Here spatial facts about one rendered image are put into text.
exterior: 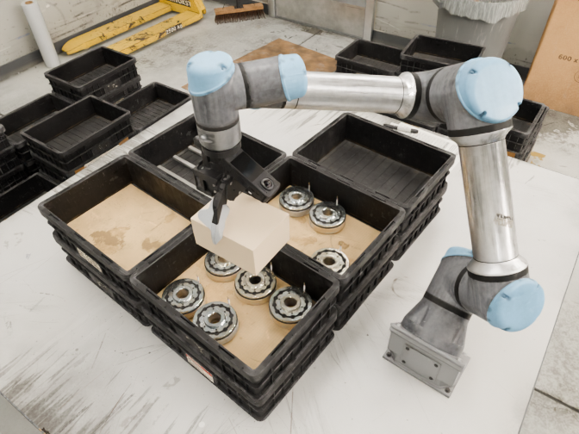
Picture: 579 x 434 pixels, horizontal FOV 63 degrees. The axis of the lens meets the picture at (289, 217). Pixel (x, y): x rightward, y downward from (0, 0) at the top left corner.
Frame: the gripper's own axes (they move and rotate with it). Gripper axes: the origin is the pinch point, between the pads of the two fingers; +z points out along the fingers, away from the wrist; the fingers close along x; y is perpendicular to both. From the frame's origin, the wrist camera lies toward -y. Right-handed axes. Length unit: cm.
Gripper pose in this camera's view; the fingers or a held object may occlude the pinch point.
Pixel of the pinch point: (240, 224)
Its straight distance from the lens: 98.1
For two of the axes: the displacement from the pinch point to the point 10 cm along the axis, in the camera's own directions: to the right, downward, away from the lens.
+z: 0.2, 7.1, 7.0
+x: -5.6, 5.9, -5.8
